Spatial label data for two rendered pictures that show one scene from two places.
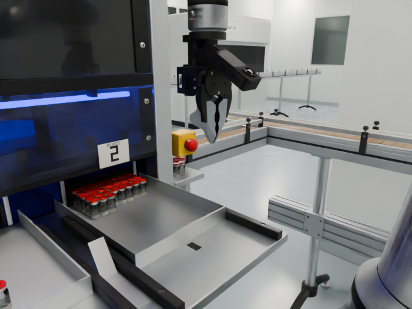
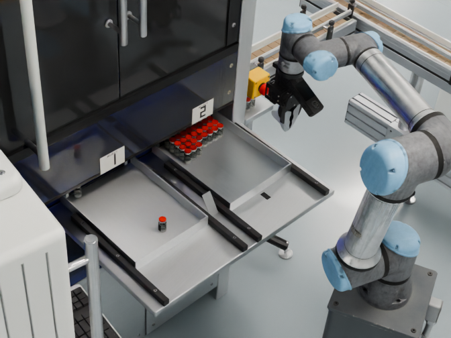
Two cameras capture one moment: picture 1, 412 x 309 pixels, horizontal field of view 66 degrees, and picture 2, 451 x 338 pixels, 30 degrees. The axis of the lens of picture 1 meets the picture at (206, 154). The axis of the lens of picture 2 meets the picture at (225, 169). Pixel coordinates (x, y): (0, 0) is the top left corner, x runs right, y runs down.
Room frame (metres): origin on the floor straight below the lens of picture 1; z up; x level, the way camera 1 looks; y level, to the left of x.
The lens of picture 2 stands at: (-1.20, 0.15, 2.61)
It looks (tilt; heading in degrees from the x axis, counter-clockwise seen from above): 43 degrees down; 0
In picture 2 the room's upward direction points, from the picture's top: 5 degrees clockwise
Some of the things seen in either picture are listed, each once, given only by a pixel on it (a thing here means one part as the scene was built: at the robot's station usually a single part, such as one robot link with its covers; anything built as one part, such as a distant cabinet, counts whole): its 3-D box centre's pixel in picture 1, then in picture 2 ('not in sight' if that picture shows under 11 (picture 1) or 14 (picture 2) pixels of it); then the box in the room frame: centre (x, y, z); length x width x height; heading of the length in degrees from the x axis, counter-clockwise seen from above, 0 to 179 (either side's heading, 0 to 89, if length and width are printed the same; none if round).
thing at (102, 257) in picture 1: (117, 270); (221, 213); (0.45, 0.15, 0.91); 0.14 x 0.03 x 0.06; 46
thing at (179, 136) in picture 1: (180, 142); (254, 82); (0.96, 0.08, 1.00); 0.08 x 0.07 x 0.07; 47
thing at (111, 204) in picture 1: (111, 202); (198, 149); (0.72, 0.24, 0.91); 0.02 x 0.02 x 0.05
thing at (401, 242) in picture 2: not in sight; (393, 249); (0.32, -0.32, 0.96); 0.13 x 0.12 x 0.14; 118
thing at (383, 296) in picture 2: not in sight; (387, 277); (0.33, -0.32, 0.84); 0.15 x 0.15 x 0.10
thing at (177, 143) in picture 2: (113, 193); (196, 137); (0.77, 0.25, 0.91); 0.18 x 0.02 x 0.05; 138
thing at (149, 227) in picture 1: (138, 209); (221, 157); (0.70, 0.16, 0.90); 0.34 x 0.26 x 0.04; 48
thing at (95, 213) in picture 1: (94, 208); (187, 155); (0.68, 0.27, 0.91); 0.02 x 0.02 x 0.05
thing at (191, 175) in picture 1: (176, 175); (245, 104); (1.00, 0.10, 0.87); 0.14 x 0.13 x 0.02; 47
